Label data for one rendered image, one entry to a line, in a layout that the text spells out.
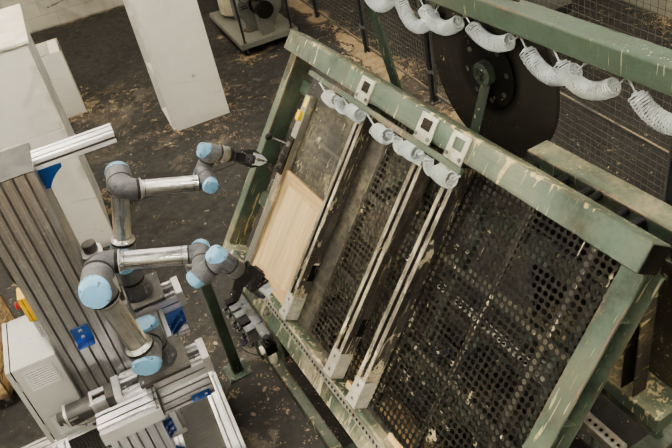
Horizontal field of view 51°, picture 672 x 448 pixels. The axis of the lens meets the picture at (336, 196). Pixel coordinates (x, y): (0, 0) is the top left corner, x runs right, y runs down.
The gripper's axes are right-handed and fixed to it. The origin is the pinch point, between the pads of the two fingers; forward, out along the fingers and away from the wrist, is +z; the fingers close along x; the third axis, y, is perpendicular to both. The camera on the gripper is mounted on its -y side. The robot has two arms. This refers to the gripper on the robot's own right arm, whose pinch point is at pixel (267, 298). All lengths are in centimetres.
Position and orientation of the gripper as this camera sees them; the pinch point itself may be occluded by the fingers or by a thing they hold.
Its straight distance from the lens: 292.3
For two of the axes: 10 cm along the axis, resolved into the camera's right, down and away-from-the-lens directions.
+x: -4.1, -4.8, 7.8
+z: 5.7, 5.4, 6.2
